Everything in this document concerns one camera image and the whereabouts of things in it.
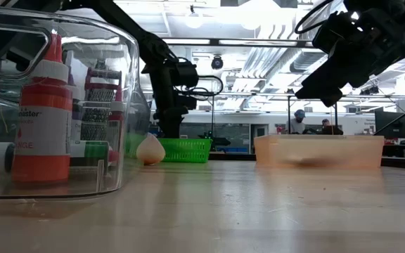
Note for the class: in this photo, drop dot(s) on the black metal frame stand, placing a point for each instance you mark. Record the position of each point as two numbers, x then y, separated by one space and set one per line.
289 116

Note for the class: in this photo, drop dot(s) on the silver ventilation duct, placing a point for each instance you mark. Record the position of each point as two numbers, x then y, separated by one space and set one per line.
301 61

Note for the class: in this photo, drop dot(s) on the orange translucent plastic bin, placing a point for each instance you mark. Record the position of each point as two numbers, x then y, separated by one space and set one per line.
346 147

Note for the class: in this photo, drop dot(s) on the round white ceiling lamp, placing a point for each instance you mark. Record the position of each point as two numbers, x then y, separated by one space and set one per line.
193 19

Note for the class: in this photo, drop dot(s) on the green plastic basket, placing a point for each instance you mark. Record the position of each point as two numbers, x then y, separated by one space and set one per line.
188 149

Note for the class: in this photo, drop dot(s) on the clear plastic bin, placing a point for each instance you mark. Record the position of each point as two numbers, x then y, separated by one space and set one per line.
83 186

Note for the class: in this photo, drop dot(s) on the black background robot device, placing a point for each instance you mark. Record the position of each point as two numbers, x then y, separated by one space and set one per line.
220 141

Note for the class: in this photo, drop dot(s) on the black hanging dome camera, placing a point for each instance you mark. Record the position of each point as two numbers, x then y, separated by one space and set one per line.
217 62

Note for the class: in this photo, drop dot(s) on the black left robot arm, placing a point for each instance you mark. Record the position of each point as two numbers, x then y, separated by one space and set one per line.
132 28

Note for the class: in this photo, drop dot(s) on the black computer monitor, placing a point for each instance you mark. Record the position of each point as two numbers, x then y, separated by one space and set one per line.
392 124

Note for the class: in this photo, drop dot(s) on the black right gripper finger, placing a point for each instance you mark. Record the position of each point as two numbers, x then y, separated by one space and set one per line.
325 86

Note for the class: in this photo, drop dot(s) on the orange food colouring bottle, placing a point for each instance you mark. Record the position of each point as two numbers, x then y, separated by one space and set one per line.
42 133

